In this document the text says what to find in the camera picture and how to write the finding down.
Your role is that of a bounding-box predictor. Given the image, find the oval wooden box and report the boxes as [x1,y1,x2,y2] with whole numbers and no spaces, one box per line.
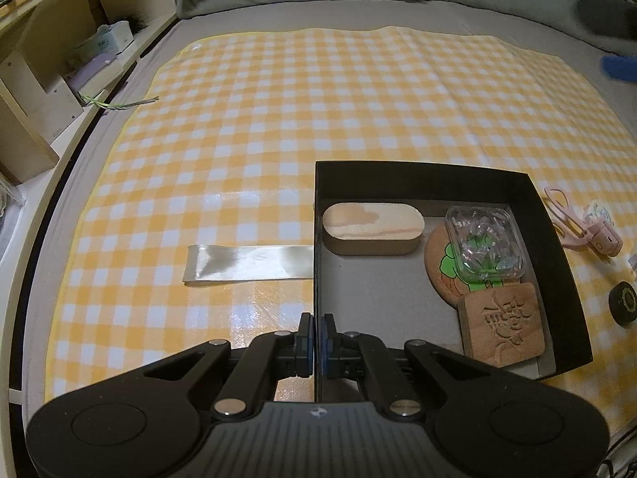
[322,202,425,256]

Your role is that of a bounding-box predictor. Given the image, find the black cardboard box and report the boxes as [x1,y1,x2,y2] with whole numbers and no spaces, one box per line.
[314,161,593,380]

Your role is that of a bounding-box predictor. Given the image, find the square brown cork coaster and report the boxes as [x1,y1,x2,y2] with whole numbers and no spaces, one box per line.
[458,283,545,368]

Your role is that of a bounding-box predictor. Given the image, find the clear plastic bead box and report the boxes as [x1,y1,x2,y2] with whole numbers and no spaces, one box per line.
[445,205,526,285]

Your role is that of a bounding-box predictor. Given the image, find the black round tin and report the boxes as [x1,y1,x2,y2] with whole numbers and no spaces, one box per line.
[608,280,637,327]

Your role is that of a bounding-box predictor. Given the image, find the white charger plug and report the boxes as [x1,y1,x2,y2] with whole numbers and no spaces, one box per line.
[628,253,637,277]

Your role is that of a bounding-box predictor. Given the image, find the grey blanket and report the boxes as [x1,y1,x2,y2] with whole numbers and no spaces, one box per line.
[420,0,637,61]

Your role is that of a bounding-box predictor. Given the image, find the silver tape strip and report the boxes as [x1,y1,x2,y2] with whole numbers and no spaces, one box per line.
[182,245,314,284]

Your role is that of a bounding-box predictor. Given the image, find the round green elephant coaster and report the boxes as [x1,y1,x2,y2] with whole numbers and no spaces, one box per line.
[424,222,503,308]

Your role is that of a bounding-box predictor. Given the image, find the round white green sticker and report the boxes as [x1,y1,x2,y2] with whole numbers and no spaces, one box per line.
[583,199,616,227]

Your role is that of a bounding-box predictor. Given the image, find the pink mini handheld fan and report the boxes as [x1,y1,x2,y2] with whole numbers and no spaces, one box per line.
[544,186,623,257]

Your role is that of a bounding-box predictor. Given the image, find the yellow white checkered mat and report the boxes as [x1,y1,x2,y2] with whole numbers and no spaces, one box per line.
[43,25,637,439]

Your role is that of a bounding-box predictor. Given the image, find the wooden bedside shelf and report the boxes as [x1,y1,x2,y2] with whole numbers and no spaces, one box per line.
[1,0,176,184]

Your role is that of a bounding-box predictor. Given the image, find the purple notebook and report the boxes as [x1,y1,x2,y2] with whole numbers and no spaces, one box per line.
[67,53,121,96]

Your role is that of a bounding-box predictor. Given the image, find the white tissue box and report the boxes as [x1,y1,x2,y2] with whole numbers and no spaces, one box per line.
[68,21,133,65]

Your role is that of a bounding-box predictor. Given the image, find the green string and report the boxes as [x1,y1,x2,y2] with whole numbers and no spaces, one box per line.
[78,93,161,110]

